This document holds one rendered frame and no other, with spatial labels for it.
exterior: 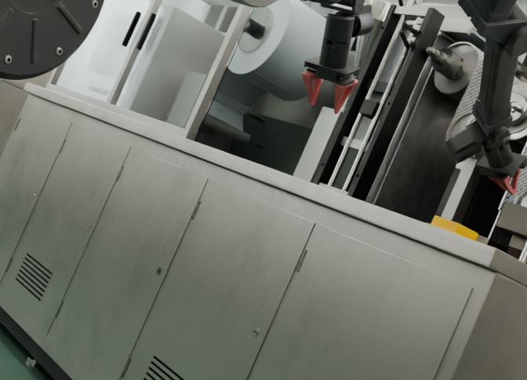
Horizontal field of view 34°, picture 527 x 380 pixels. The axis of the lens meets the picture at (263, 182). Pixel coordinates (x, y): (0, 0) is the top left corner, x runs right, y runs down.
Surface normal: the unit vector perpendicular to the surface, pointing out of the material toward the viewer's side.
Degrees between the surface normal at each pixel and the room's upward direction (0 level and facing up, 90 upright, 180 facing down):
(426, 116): 90
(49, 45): 90
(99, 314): 90
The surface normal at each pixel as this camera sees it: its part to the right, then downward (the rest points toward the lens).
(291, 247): -0.72, -0.34
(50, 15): 0.80, 0.33
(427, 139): 0.57, 0.22
